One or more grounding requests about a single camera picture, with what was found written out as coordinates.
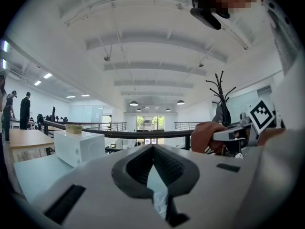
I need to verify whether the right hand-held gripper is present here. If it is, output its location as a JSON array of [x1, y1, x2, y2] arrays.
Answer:
[[212, 97, 286, 157]]

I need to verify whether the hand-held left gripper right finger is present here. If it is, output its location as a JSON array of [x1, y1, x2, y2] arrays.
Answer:
[[152, 144, 263, 229]]

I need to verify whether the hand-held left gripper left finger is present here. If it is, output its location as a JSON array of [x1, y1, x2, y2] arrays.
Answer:
[[30, 144, 171, 229]]

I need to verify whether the person's right forearm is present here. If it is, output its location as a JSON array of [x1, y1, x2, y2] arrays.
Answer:
[[256, 127, 286, 147]]

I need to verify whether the dark jacket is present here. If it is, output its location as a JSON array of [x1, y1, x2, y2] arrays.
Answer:
[[211, 103, 232, 126]]

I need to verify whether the black coat rack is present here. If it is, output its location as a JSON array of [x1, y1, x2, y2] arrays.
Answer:
[[205, 70, 237, 128]]

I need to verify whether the white microwave oven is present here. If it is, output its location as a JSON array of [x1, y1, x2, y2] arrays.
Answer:
[[53, 129, 106, 168]]

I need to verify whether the stack of beige plates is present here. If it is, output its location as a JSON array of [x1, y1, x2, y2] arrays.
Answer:
[[65, 124, 83, 135]]

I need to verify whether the wooden table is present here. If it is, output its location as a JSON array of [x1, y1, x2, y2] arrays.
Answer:
[[9, 128, 56, 163]]

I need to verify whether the group of ceiling panel lights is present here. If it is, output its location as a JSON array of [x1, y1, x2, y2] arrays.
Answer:
[[33, 72, 91, 99]]

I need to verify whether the glass window wall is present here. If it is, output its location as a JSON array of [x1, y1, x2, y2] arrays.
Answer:
[[135, 115, 165, 145]]

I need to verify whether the black head-worn camera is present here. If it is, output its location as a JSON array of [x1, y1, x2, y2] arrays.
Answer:
[[185, 0, 231, 31]]

